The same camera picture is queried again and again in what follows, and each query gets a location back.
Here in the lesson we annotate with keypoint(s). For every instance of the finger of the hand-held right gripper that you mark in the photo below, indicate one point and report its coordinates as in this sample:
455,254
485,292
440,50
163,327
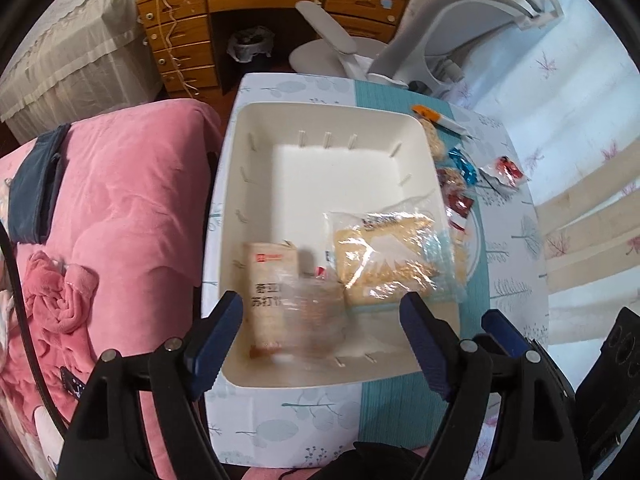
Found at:
497,322

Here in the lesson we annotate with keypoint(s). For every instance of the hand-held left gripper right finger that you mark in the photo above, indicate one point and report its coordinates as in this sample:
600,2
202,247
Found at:
425,345

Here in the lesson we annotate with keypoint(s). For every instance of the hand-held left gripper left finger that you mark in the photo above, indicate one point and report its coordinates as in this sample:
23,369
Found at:
215,347

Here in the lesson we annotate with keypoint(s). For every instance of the clear brownish snack packet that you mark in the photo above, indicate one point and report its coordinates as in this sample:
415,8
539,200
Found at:
315,320

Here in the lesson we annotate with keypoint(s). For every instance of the red and white snack packet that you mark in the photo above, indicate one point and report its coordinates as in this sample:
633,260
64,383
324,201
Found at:
460,207

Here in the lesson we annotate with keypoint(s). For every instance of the clear rice crisps packet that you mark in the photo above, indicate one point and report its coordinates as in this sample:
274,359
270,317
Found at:
432,140

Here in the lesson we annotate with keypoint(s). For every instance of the white plastic basket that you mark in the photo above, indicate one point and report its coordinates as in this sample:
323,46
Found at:
310,170

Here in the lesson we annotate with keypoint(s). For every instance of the beige cracker packet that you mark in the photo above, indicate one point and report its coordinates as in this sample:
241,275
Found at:
267,300

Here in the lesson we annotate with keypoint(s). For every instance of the large clear yellow snack packet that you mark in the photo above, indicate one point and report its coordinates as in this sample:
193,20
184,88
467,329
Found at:
380,270

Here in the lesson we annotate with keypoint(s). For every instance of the small black device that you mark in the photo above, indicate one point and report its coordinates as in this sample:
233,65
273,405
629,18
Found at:
72,385

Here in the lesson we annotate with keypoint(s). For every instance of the clear red candy packet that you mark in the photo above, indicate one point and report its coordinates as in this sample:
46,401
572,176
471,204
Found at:
507,167

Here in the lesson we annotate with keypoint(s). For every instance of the blue candy wrapper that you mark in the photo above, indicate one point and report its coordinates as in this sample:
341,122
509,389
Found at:
462,167

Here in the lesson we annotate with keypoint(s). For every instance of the pink crumpled cloth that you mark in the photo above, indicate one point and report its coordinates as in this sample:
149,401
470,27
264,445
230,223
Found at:
62,290

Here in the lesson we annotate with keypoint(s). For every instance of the pink blanket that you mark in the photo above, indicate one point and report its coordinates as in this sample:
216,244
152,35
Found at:
125,200

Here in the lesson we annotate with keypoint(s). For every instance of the white floral bed sheet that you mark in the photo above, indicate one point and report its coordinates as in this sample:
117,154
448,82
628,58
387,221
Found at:
575,135

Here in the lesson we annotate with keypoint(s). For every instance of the orange and white snack bar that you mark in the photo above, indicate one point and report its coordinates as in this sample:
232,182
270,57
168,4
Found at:
440,120

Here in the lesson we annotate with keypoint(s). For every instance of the blue grey cloth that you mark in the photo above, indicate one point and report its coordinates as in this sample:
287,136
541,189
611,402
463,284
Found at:
35,190

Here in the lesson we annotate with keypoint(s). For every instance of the white office chair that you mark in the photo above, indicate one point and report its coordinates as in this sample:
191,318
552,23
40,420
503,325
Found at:
415,45

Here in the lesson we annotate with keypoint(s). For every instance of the waste bin with white bag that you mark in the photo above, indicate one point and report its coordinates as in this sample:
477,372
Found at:
250,45

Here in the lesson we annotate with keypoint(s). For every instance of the cream lace cover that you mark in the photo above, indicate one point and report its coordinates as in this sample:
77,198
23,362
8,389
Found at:
75,45

